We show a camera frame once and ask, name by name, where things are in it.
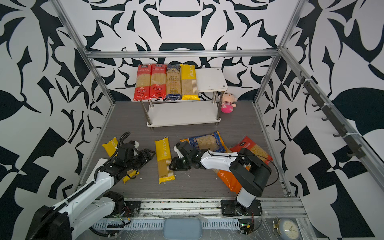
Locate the grey blue pad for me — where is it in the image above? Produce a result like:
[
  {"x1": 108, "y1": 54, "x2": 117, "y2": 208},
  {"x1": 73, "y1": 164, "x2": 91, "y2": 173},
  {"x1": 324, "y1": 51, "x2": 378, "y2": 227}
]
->
[{"x1": 163, "y1": 218, "x2": 203, "y2": 240}]

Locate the red macaroni bag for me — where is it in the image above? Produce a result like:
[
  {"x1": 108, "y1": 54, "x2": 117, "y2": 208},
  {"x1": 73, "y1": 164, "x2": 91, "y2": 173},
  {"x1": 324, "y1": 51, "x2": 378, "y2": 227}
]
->
[{"x1": 230, "y1": 136, "x2": 273, "y2": 165}]

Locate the white two-tier shelf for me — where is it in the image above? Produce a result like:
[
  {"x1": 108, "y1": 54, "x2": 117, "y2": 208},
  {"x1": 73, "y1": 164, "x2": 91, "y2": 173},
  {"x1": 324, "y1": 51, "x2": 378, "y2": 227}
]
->
[{"x1": 134, "y1": 67, "x2": 229, "y2": 130}]

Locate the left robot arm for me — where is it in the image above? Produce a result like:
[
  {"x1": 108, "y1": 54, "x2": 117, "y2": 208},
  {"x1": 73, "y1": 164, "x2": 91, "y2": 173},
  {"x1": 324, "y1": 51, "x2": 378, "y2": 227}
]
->
[{"x1": 26, "y1": 132, "x2": 156, "y2": 240}]

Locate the pink plush pig toy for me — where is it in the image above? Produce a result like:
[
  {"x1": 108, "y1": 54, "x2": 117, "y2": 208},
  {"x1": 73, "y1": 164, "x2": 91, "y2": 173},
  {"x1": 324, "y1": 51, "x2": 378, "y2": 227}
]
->
[{"x1": 221, "y1": 92, "x2": 237, "y2": 114}]

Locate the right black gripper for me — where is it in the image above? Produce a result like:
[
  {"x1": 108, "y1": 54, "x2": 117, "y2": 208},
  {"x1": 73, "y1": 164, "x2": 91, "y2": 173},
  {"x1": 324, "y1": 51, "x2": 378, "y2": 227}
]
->
[{"x1": 167, "y1": 156, "x2": 194, "y2": 171}]

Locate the yellow spaghetti bag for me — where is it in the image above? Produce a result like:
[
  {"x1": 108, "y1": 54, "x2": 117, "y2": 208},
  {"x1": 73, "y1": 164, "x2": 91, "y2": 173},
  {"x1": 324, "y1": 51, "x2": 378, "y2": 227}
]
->
[
  {"x1": 101, "y1": 138, "x2": 136, "y2": 184},
  {"x1": 181, "y1": 65, "x2": 200, "y2": 101},
  {"x1": 155, "y1": 138, "x2": 176, "y2": 184}
]

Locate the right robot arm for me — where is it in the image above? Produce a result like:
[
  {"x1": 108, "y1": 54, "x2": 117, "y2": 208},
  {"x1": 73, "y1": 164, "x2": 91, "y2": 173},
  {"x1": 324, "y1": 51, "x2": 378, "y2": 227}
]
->
[{"x1": 169, "y1": 142, "x2": 272, "y2": 217}]

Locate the orange pasta bag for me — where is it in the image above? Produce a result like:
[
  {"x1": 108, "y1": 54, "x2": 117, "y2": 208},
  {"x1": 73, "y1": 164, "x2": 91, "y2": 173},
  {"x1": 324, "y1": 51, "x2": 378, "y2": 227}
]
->
[{"x1": 213, "y1": 169, "x2": 242, "y2": 194}]

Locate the blue orange orecchiette bag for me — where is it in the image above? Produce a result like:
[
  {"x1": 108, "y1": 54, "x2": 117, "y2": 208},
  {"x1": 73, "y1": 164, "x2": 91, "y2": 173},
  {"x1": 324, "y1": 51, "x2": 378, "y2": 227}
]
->
[{"x1": 180, "y1": 131, "x2": 230, "y2": 153}]

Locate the wall hook rail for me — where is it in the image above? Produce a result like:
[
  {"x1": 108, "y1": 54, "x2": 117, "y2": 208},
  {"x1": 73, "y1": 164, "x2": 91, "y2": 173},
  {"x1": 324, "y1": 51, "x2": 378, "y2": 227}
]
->
[{"x1": 297, "y1": 71, "x2": 367, "y2": 159}]

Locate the red spaghetti bag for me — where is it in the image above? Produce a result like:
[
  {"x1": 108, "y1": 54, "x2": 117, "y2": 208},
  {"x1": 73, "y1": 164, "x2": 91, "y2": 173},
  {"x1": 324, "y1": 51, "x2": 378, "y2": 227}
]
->
[
  {"x1": 133, "y1": 65, "x2": 152, "y2": 101},
  {"x1": 150, "y1": 64, "x2": 167, "y2": 99}
]

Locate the analog clock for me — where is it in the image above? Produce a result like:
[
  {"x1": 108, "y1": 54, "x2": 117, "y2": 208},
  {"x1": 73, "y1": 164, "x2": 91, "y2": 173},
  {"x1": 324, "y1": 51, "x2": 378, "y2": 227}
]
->
[{"x1": 273, "y1": 217, "x2": 301, "y2": 240}]

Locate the blue gold spaghetti bag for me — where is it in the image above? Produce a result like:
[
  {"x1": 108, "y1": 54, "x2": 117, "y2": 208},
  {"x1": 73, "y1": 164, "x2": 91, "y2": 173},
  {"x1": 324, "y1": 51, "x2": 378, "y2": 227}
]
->
[{"x1": 166, "y1": 65, "x2": 182, "y2": 101}]

